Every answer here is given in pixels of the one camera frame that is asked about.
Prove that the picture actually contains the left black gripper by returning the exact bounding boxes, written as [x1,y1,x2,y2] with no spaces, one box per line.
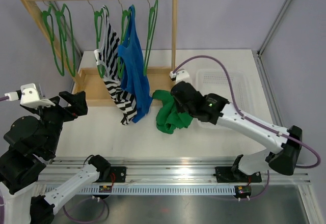
[29,90,88,155]

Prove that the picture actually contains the green tank top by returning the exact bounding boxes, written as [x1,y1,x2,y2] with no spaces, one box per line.
[152,90,193,134]

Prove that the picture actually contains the green hanger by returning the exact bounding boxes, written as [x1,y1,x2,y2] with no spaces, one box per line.
[118,0,133,79]
[41,3,65,76]
[143,0,158,76]
[87,0,110,78]
[55,4,76,77]

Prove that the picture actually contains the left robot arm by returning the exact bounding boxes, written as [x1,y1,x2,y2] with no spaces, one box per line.
[1,89,111,223]

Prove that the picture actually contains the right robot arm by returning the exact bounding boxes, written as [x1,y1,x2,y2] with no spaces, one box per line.
[171,81,303,182]

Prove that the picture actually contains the black white striped tank top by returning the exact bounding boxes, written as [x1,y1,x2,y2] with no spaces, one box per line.
[101,18,137,125]

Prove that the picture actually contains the blue tank top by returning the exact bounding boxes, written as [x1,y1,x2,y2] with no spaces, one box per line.
[118,5,152,123]

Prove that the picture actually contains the wooden clothes rack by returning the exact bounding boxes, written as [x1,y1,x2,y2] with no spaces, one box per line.
[21,0,178,107]

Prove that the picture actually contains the white plastic basket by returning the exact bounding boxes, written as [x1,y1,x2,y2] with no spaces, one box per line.
[196,68,252,131]

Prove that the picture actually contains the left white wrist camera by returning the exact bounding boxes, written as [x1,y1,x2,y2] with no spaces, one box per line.
[1,83,55,109]

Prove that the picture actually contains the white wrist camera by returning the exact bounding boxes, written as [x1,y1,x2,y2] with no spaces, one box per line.
[1,83,55,109]
[169,69,192,84]

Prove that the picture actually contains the aluminium mounting rail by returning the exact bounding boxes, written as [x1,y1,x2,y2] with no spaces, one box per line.
[34,157,311,185]

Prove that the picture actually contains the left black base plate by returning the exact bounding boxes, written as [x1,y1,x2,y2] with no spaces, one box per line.
[96,166,127,183]

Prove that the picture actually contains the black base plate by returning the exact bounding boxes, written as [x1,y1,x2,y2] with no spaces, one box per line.
[96,166,127,183]
[213,166,262,183]

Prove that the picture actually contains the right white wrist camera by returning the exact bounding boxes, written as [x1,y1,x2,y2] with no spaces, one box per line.
[169,69,192,84]

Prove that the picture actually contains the white slotted cable duct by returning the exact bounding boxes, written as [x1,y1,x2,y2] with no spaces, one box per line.
[79,185,235,195]

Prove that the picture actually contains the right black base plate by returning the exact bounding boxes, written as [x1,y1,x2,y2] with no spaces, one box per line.
[213,166,262,183]

